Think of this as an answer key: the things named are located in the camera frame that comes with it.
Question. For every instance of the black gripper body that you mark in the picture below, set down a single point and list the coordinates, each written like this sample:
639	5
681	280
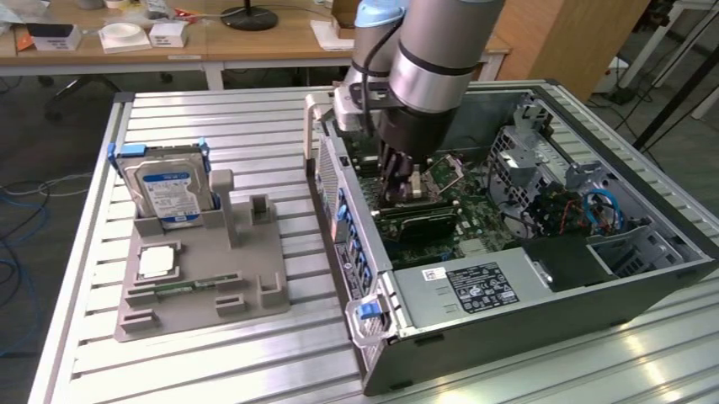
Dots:
412	134

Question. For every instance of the graphics card with black fan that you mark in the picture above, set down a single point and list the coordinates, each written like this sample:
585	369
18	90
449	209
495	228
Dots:
427	225

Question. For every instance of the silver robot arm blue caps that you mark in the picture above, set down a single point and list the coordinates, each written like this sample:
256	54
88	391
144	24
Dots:
432	63

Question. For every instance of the metal socket cover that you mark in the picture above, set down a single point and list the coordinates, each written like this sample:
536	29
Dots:
447	166

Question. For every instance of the green motherboard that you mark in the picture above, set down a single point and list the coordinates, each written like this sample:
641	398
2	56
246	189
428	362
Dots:
477	202

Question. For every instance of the metal disk bay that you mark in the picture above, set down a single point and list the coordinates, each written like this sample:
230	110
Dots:
521	168

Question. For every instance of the white paper booklet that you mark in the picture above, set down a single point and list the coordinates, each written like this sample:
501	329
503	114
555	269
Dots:
330	38

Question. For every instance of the grey power supply unit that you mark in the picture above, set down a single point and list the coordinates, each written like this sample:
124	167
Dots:
427	303

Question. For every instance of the brown cardboard box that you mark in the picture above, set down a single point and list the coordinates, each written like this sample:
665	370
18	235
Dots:
343	12

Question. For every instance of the blue case latch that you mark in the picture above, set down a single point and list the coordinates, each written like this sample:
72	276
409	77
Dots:
369	311

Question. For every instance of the wooden cabinet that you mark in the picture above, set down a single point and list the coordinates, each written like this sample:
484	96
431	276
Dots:
561	42

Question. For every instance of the grey parts rack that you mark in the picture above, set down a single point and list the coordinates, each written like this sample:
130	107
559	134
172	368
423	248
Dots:
208	261

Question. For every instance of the black lamp base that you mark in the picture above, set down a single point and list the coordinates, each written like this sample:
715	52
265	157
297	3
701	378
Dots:
249	19

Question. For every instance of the hard disk in blue carrier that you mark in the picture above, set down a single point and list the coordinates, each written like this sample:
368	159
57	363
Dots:
165	189

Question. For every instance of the black open PC case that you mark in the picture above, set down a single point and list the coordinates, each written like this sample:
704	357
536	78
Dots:
505	336

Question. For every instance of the green RAM stick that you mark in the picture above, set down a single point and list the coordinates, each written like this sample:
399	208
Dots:
193	285

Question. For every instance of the silver CPU chip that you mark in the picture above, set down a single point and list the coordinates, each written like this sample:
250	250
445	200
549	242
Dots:
156	263

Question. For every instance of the plain white box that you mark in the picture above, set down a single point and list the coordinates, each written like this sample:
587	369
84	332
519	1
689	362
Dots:
168	35

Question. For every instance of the white round holder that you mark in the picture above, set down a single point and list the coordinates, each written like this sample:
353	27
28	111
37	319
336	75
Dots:
122	40

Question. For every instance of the wooden desk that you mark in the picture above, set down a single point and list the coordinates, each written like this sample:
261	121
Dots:
89	56

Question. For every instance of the black office chair base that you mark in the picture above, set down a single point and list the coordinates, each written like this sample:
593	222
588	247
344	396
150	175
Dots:
72	86

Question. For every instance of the white box with black lid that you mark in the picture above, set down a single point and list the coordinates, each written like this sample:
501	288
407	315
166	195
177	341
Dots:
56	42

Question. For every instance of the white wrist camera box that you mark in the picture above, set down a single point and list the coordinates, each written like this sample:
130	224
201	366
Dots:
351	109

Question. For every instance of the white table frame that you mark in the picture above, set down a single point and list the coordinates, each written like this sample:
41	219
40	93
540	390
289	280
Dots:
704	97

